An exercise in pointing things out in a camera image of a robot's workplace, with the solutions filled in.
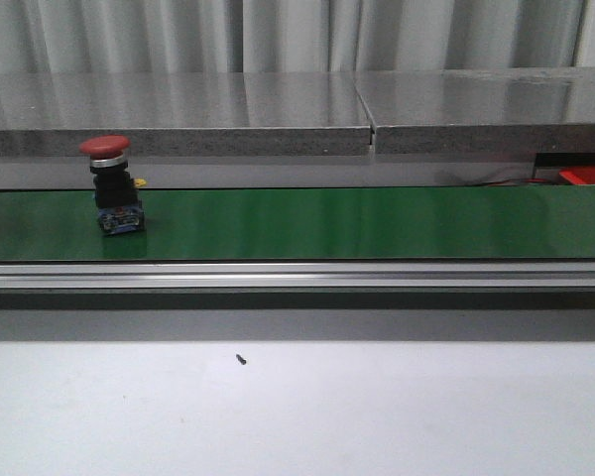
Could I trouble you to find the grey stone counter slab right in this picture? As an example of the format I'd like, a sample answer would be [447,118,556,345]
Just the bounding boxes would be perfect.
[355,67,595,155]

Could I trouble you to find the grey stone counter slab left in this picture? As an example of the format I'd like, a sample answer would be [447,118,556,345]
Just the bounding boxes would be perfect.
[0,72,372,157]

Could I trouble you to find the red plastic tray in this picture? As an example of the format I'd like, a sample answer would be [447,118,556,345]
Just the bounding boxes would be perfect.
[559,166,595,185]

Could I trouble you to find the green conveyor belt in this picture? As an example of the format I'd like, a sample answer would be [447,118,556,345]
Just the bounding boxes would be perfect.
[0,185,595,262]

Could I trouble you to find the grey stone counter slab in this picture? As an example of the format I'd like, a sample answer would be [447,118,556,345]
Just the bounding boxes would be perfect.
[355,67,595,155]
[0,72,372,157]

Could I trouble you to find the aluminium conveyor frame rail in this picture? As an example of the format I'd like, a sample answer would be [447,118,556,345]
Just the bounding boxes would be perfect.
[0,261,595,342]

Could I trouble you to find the white pleated curtain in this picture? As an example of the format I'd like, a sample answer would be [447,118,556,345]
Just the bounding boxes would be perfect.
[0,1,595,73]

